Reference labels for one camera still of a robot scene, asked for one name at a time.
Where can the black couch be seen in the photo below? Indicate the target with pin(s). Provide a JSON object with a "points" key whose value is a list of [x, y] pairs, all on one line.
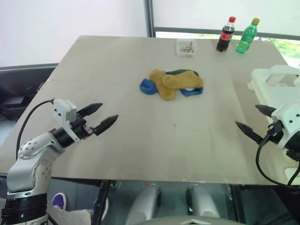
{"points": [[18, 79]]}

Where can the silver right robot leg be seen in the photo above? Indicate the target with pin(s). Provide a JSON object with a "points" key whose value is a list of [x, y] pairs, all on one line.
{"points": [[202, 204]]}

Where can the cola bottle red cap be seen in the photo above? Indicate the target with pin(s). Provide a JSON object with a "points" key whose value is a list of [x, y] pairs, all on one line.
{"points": [[225, 35]]}

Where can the dark green sock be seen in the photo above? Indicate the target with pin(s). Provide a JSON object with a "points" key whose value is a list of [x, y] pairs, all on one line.
{"points": [[181, 71]]}

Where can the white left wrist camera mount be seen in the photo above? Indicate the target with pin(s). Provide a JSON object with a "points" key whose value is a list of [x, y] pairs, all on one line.
{"points": [[62, 110]]}

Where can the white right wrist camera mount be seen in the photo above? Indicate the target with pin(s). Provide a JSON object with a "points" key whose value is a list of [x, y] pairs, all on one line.
{"points": [[290, 122]]}

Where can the silver left robot leg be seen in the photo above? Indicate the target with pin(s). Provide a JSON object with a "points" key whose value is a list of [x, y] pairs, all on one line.
{"points": [[144, 204]]}

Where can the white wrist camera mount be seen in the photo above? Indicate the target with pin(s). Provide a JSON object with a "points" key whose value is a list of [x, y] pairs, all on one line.
{"points": [[62, 110], [290, 122]]}

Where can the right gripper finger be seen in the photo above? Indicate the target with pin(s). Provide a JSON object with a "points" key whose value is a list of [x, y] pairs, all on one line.
{"points": [[264, 109], [248, 131]]}

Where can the purple shoe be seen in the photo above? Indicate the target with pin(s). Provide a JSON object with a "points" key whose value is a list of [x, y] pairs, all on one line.
{"points": [[59, 201], [95, 206]]}

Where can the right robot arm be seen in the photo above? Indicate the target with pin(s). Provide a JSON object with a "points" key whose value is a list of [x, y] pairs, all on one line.
{"points": [[294, 153]]}

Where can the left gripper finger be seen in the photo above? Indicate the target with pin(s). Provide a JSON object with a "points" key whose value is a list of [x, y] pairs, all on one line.
{"points": [[105, 124], [91, 109]]}

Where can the dark window frame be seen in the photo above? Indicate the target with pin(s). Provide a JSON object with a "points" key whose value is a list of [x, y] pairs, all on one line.
{"points": [[150, 18]]}

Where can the black table leg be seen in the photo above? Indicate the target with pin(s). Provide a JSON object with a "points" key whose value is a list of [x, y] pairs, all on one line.
{"points": [[235, 201], [103, 199]]}

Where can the green bottle yellow cap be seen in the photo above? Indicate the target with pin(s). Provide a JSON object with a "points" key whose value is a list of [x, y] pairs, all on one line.
{"points": [[246, 38]]}

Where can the blue cloth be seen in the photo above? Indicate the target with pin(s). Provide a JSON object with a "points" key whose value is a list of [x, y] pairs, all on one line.
{"points": [[146, 87], [191, 92]]}

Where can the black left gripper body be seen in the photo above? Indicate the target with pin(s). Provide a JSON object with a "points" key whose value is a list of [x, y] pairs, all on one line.
{"points": [[80, 125]]}

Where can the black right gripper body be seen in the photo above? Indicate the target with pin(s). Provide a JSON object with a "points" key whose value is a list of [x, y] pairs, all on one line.
{"points": [[276, 134]]}

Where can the small clear plastic box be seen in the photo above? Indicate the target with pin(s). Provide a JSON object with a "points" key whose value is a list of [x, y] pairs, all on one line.
{"points": [[179, 52]]}

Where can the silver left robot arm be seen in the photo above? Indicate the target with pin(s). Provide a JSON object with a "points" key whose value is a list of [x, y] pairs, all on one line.
{"points": [[35, 164]]}

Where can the silver robot leg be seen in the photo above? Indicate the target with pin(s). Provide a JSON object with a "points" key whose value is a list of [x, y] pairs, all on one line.
{"points": [[202, 204], [144, 204]]}

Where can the colourful small items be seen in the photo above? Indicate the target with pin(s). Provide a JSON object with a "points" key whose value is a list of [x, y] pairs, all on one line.
{"points": [[185, 48]]}

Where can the white plastic basket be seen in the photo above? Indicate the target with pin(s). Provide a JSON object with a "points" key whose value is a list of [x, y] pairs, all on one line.
{"points": [[264, 79]]}

